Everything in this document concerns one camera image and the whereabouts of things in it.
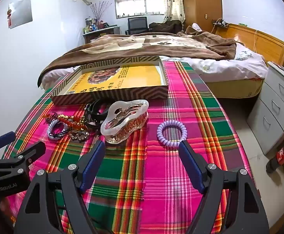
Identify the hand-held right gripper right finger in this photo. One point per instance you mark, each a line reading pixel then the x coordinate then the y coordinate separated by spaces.
pixel 193 168

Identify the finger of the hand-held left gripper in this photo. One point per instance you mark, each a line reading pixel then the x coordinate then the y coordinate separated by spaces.
pixel 4 137
pixel 33 149

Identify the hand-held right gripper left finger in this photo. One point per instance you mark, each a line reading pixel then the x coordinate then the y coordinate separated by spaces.
pixel 93 163

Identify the clear plastic hair claw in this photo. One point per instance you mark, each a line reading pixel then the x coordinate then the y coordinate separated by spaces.
pixel 112 117

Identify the patterned cardboard box tray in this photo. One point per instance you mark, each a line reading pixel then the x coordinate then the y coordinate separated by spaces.
pixel 132 78

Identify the pink green plaid tablecloth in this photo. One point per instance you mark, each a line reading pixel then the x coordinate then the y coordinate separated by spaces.
pixel 156 175

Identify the yellow bed base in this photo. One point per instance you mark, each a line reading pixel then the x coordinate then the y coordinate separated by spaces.
pixel 229 87

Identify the cola bottle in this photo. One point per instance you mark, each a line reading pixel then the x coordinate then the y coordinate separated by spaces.
pixel 282 154

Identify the grey drawer nightstand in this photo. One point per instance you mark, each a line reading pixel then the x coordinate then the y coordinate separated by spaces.
pixel 271 102

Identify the bed with brown blanket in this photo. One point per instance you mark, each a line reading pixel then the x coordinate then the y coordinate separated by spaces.
pixel 229 65
pixel 132 46

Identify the red hanging ornament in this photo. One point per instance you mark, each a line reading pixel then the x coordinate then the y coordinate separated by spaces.
pixel 9 19

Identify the cluttered side shelf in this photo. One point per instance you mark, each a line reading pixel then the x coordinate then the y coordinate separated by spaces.
pixel 100 33

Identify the cluster of small bottles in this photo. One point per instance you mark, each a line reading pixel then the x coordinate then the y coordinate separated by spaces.
pixel 93 25

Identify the white pillow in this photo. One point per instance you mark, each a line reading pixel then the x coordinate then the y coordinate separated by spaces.
pixel 196 26

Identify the dark brown sofa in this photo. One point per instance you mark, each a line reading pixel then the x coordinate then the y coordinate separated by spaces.
pixel 163 25

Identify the black office chair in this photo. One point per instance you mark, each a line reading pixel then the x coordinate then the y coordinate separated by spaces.
pixel 137 24

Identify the wooden headboard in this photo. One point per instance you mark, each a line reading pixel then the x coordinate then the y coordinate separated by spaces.
pixel 266 41

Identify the power strip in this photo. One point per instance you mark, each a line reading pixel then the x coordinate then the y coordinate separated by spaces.
pixel 219 23

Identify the green flat box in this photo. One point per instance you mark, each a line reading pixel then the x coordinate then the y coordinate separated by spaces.
pixel 243 24

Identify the dried branch bouquet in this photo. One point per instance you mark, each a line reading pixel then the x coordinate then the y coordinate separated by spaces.
pixel 99 9

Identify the barred window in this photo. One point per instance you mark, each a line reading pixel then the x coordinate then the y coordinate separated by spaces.
pixel 132 6

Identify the wooden wardrobe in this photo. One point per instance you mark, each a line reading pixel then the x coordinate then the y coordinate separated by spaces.
pixel 200 4

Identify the dotted curtain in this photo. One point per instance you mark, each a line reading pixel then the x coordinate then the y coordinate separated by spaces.
pixel 172 2

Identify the silver wall sheet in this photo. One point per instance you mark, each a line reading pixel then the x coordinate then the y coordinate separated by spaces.
pixel 21 12

